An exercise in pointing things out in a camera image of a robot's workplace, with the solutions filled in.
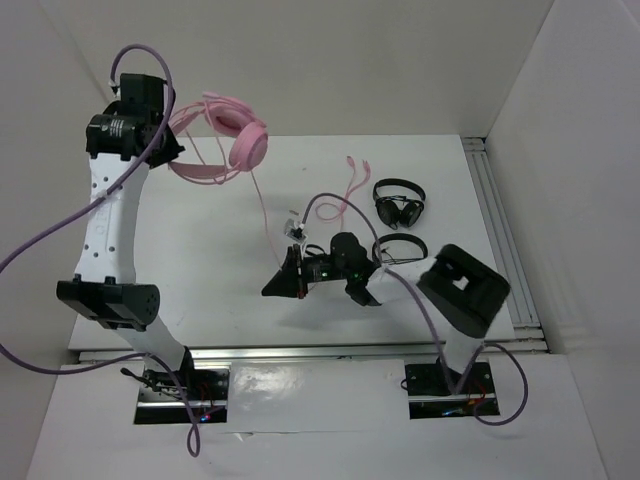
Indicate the pink headphones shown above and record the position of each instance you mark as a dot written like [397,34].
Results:
[241,137]

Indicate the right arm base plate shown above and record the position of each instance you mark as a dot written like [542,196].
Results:
[429,397]

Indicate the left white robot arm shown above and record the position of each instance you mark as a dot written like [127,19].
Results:
[124,143]

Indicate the black headphones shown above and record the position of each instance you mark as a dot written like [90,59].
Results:
[399,248]
[399,210]

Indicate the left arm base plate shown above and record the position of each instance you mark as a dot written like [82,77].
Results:
[159,400]

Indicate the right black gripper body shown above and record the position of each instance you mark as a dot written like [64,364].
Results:
[321,268]

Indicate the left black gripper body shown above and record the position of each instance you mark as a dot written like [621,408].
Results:
[169,149]

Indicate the aluminium rail front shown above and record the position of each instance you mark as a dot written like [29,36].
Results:
[282,354]

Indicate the lower black headphones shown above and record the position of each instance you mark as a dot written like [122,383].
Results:
[399,248]

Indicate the aluminium rail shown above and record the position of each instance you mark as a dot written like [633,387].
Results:
[520,302]
[282,354]

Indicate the aluminium rail right side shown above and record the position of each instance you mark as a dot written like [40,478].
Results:
[520,302]

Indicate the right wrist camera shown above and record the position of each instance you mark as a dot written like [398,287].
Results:
[295,231]

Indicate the upper black headphones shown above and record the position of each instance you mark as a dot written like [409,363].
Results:
[399,210]

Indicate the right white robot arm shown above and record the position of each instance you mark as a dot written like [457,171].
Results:
[458,296]

